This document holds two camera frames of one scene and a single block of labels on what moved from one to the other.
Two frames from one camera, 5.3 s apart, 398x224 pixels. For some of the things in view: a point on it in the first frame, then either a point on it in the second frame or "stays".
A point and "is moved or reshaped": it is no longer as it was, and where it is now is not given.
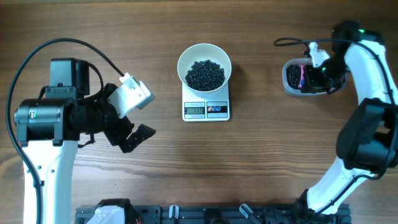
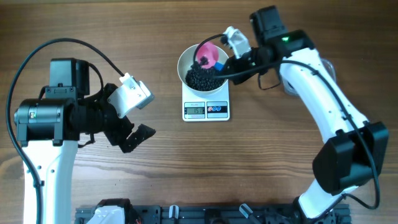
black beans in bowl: x=205 y=75 stays
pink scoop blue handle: x=302 y=79 is moved or reshaped
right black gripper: x=311 y=84 -> x=239 y=77
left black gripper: x=125 y=127 stays
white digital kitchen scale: x=211 y=106 stays
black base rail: x=222 y=214 stays
